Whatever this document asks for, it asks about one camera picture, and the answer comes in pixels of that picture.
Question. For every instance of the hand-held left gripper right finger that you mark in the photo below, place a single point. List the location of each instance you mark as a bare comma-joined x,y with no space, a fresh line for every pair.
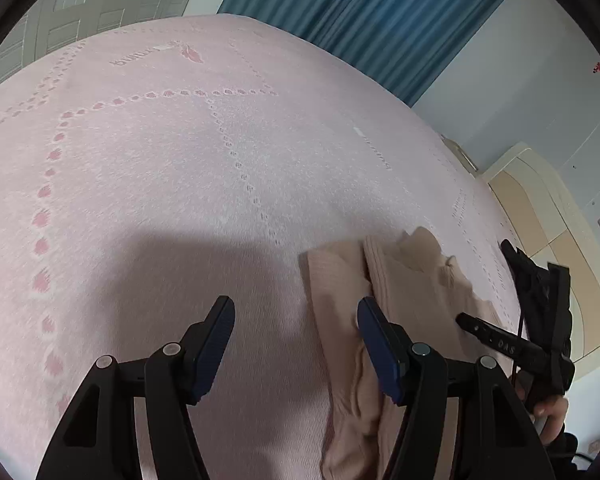
380,350

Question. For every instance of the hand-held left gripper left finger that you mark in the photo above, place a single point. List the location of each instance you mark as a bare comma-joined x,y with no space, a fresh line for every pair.
212,350

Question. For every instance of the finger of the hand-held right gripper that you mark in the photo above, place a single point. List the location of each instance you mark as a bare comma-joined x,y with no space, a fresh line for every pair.
560,305
490,335

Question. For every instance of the pink knitted sweater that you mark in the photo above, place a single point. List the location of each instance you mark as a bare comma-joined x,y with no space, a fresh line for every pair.
340,310

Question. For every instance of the person's right hand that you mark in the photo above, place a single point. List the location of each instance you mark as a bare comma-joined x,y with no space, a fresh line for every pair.
550,415

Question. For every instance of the black puffer jacket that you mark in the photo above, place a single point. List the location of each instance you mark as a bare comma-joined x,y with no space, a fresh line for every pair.
525,275

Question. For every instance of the cream bed headboard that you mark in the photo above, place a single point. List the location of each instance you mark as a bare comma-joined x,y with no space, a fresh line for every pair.
555,220

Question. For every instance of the pink patterned bed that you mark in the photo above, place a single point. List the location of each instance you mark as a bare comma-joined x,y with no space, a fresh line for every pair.
155,160

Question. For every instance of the blue curtain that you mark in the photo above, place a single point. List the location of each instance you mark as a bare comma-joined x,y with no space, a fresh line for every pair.
370,20

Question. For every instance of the white wardrobe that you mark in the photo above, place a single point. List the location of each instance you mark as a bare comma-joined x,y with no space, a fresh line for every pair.
80,10

